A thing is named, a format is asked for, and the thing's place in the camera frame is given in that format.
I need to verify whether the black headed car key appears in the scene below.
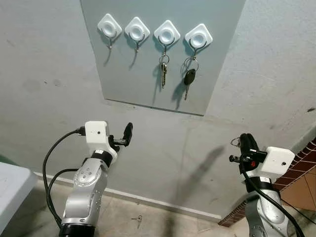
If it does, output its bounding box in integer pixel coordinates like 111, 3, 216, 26
181, 57, 200, 101

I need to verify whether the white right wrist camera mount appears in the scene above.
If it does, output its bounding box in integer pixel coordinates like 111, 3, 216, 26
252, 147, 296, 179

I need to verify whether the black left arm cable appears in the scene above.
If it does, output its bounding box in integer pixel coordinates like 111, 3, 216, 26
42, 127, 87, 230

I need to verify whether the white square wall hook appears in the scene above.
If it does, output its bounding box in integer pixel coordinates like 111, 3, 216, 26
97, 13, 122, 50
124, 17, 151, 53
185, 23, 213, 57
154, 20, 181, 53

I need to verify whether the black floor cable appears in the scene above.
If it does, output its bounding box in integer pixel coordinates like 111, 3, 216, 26
284, 201, 316, 224

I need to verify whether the white table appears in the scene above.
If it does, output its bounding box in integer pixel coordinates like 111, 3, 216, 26
0, 162, 38, 220

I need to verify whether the silver key with ring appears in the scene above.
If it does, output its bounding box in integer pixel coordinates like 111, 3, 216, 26
158, 53, 170, 89

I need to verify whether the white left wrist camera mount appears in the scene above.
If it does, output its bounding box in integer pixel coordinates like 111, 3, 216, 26
85, 120, 119, 161

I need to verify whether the white baseboard strip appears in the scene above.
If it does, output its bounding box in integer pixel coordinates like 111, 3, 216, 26
34, 172, 223, 221

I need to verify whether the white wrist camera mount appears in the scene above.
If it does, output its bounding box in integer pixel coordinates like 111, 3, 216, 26
252, 147, 296, 179
85, 120, 119, 161

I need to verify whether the grey wall board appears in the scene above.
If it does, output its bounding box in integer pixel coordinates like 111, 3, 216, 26
80, 0, 246, 117

